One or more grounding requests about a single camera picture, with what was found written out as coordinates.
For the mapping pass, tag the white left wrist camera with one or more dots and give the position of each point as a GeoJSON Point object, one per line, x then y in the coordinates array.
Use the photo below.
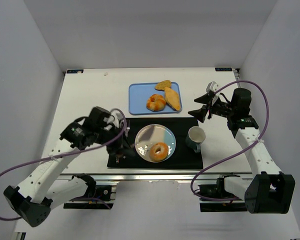
{"type": "Point", "coordinates": [113, 122]}

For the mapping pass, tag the white blue plate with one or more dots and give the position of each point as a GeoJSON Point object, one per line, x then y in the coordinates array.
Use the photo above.
{"type": "Point", "coordinates": [149, 136]}

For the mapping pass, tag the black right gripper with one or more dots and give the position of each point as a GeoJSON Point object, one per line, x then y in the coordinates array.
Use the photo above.
{"type": "Point", "coordinates": [209, 107]}

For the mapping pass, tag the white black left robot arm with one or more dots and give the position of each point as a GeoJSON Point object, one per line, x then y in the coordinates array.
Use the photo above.
{"type": "Point", "coordinates": [35, 197]}

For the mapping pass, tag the right blue table sticker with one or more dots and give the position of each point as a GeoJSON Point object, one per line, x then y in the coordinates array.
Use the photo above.
{"type": "Point", "coordinates": [223, 69]}

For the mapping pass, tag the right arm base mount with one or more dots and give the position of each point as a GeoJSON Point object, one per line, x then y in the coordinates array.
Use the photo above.
{"type": "Point", "coordinates": [216, 199]}

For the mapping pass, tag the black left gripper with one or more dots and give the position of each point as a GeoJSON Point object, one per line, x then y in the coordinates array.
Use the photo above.
{"type": "Point", "coordinates": [117, 146]}

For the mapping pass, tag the croissant roll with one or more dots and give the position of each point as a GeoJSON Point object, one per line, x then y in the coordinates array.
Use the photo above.
{"type": "Point", "coordinates": [156, 103]}

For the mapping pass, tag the dark green mug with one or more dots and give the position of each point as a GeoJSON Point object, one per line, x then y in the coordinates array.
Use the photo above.
{"type": "Point", "coordinates": [195, 137]}

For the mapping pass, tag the black placemat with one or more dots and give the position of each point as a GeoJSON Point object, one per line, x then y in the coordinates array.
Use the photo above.
{"type": "Point", "coordinates": [183, 158]}

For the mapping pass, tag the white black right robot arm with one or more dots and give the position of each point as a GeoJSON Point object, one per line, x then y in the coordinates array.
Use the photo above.
{"type": "Point", "coordinates": [270, 191]}

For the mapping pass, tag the seeded bread slice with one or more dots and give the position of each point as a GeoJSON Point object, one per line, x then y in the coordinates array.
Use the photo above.
{"type": "Point", "coordinates": [163, 84]}

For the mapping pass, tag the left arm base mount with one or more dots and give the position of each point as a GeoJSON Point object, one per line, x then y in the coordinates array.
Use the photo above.
{"type": "Point", "coordinates": [102, 200]}

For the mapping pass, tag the glazed bagel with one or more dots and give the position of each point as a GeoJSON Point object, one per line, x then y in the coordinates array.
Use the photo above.
{"type": "Point", "coordinates": [159, 152]}

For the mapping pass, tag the light blue tray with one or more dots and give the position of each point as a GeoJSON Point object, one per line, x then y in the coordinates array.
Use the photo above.
{"type": "Point", "coordinates": [138, 94]}

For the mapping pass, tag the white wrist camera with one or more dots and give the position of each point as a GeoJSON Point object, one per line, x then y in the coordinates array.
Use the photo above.
{"type": "Point", "coordinates": [113, 122]}
{"type": "Point", "coordinates": [212, 89]}

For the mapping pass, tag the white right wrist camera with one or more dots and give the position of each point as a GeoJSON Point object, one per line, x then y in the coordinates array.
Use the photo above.
{"type": "Point", "coordinates": [212, 89]}

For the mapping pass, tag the triangular flat bread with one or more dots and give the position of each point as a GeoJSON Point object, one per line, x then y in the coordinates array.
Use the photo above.
{"type": "Point", "coordinates": [172, 98]}

